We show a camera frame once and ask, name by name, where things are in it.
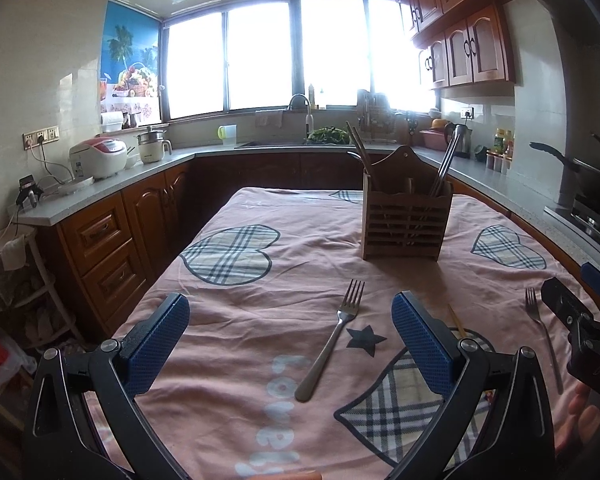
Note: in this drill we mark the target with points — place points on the pink blanket with plaid hearts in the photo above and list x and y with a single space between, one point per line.
260 300

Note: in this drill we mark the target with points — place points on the red sauce bottle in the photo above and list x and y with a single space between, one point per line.
510 142

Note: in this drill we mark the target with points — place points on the black wok with lid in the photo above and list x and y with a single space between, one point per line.
590 170

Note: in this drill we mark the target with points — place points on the yellow-lid condiment jar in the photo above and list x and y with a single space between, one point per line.
500 140

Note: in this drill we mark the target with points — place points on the stainless steel fork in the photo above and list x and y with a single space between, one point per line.
545 335
330 345

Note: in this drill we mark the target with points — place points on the gas stove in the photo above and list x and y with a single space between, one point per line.
590 222

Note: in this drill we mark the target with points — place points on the green leafy vegetables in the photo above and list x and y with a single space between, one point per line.
327 135

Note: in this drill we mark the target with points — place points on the green and white cup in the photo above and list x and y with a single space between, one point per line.
227 136

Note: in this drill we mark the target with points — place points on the small dark green container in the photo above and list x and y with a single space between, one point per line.
480 152

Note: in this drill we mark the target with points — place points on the cream electric cooking pot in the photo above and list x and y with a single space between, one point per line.
152 149

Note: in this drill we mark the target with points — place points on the wall outlet strip with plugs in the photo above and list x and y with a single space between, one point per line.
41 137

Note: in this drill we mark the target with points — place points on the thin metal chopstick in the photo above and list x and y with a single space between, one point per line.
450 162
442 165
453 160
446 165

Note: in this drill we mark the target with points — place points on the red plastic container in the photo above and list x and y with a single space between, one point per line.
432 140

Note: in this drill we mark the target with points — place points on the paper towel roll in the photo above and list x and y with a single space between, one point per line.
112 123

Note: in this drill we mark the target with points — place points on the white bowl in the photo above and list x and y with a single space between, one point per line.
434 113

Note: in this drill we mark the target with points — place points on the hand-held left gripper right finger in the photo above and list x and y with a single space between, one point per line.
425 340

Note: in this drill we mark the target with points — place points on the small wall outlet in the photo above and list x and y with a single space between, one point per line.
467 112

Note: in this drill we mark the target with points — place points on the stainless steel kettle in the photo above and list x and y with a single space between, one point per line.
459 141

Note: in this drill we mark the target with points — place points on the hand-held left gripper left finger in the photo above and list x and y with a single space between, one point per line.
155 340

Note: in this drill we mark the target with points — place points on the large kitchen window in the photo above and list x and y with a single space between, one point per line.
260 55

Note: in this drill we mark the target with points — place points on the tropical fruit wall poster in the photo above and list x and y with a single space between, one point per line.
130 45

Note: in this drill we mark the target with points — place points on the white storage rack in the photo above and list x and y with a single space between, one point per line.
40 280

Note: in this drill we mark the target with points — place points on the curved metal faucet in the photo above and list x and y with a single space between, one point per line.
300 105

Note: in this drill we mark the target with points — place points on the wooden slatted utensil holder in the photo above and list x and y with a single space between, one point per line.
405 230

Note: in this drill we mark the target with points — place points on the metal dish rack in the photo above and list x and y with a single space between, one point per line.
375 115

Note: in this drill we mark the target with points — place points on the white dishcloth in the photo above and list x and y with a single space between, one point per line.
269 119

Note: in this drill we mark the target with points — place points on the small black stand device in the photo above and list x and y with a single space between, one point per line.
30 189

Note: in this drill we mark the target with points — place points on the bamboo chopstick red floral end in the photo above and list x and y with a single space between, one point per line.
360 155

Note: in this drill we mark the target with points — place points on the set of small spice jars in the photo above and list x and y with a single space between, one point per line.
497 161

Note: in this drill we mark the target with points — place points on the short light wooden chopstick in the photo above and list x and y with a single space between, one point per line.
457 322

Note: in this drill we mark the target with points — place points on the white and red rice cooker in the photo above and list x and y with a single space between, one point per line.
97 157

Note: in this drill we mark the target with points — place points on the wooden wall cabinets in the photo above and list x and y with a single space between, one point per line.
460 40

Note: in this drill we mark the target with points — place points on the white plastic bag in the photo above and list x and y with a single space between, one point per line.
14 255

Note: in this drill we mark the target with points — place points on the person's right hand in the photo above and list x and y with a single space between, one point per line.
580 420

